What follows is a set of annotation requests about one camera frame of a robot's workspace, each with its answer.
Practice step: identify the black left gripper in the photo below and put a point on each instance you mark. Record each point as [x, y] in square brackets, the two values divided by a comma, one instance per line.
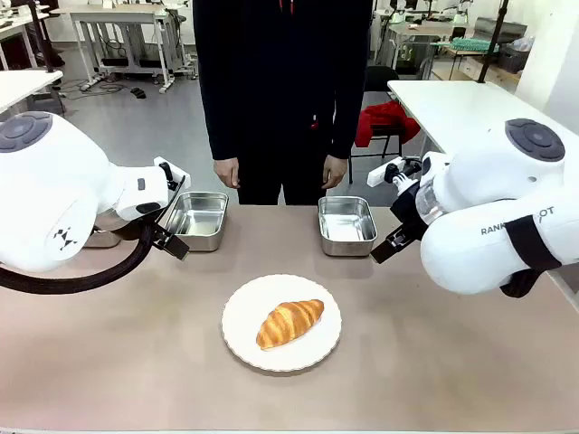
[171, 205]

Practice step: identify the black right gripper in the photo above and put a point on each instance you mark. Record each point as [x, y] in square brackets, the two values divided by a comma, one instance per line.
[407, 210]

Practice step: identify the golden croissant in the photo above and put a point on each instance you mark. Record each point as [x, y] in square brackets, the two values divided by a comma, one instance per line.
[289, 323]

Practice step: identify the person's right forearm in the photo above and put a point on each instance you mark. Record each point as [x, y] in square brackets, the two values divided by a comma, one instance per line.
[219, 117]

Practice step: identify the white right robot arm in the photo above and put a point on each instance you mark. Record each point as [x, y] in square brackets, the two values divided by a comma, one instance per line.
[488, 190]

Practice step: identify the person's left forearm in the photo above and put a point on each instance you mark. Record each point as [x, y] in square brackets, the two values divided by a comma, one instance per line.
[346, 117]

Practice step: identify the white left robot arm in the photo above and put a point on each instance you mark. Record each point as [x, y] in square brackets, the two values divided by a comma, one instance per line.
[54, 190]

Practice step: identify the steel rectangular container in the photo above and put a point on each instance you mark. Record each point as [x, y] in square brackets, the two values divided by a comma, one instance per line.
[101, 237]
[346, 226]
[199, 217]

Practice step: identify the person's right hand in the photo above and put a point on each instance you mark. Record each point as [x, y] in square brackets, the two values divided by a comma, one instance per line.
[227, 172]

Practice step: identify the person's left hand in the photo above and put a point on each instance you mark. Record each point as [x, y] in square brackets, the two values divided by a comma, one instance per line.
[334, 174]

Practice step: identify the white scalloped plate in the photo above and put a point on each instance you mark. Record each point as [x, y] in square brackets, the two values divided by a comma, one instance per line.
[244, 334]

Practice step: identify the red cloth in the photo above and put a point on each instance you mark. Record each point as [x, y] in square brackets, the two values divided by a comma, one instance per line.
[384, 122]

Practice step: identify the large white table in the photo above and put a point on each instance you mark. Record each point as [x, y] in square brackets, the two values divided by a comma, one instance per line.
[457, 108]

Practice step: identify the small black floor object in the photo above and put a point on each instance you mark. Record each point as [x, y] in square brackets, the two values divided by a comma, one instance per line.
[138, 92]

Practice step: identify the black chair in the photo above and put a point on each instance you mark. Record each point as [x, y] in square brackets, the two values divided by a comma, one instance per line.
[380, 79]

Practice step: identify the white floor power strip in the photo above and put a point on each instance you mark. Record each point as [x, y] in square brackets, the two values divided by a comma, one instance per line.
[92, 82]

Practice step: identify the person in black clothing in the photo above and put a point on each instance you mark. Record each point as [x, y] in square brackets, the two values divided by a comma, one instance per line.
[280, 90]

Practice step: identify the green rack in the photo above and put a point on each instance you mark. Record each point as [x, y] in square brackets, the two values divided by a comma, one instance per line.
[472, 44]

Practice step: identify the white side table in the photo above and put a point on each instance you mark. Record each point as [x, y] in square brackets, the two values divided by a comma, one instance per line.
[25, 83]

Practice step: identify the wooden top background desk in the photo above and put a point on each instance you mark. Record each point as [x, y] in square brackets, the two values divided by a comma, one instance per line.
[429, 29]

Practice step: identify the grey crate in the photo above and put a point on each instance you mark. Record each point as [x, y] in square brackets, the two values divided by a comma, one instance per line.
[512, 59]

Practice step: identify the black stand pole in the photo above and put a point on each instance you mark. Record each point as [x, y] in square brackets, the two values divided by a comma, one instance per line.
[493, 40]

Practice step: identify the white background desk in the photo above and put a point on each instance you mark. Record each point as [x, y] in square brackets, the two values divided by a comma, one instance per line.
[122, 18]

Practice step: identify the black curved pole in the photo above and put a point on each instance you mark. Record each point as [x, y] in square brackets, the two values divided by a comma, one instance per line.
[43, 40]

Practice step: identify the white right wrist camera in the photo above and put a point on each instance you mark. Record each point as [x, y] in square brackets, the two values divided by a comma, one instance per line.
[380, 174]

